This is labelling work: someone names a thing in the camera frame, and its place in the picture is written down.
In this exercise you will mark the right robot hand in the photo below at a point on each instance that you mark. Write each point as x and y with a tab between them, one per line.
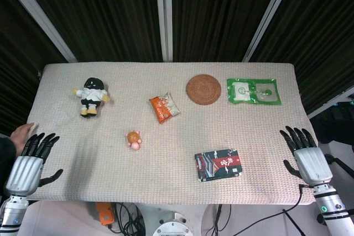
312	161

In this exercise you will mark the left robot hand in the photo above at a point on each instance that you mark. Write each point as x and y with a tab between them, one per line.
23	167

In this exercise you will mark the small orange pink toy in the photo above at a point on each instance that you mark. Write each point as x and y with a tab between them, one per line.
134	138

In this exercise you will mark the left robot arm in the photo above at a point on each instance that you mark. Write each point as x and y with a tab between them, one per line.
11	214

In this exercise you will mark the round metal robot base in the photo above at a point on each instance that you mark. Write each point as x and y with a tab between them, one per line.
173	226

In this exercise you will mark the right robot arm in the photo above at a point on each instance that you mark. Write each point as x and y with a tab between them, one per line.
332	208

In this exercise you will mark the person's hand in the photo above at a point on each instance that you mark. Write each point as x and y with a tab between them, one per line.
20	136

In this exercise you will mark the beige woven tablecloth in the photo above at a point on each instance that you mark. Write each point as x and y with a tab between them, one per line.
171	133

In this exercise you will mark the black equipment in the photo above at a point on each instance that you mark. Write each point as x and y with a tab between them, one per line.
336	122

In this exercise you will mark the green plastic package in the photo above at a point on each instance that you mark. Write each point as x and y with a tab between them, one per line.
253	91

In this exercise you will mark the orange handheld device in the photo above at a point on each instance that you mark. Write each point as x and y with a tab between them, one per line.
105	213

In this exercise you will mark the dark blue red postcard box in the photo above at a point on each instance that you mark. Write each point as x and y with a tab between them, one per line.
218	164

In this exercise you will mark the black and white plush doll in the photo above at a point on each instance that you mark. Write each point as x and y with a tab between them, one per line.
90	96

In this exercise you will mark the round woven rattan coaster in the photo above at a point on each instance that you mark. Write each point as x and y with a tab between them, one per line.
203	89

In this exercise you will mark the orange snack packet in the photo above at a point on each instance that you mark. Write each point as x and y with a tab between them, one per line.
164	106

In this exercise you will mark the white metal frame post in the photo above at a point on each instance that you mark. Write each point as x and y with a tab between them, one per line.
164	15
37	12
269	15

